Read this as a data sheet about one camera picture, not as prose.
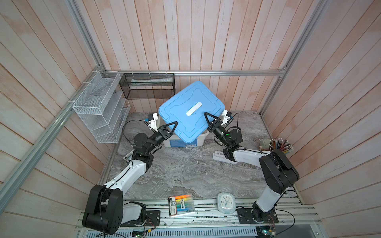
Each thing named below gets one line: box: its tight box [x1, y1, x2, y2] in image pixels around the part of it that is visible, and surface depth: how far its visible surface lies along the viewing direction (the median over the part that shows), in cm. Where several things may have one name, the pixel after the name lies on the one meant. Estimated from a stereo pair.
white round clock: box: [217, 191, 237, 215], surface depth 78 cm
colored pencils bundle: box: [268, 137, 295, 155], surface depth 85 cm
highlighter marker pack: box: [167, 193, 195, 217], surface depth 78 cm
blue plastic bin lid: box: [158, 80, 226, 144], surface depth 77 cm
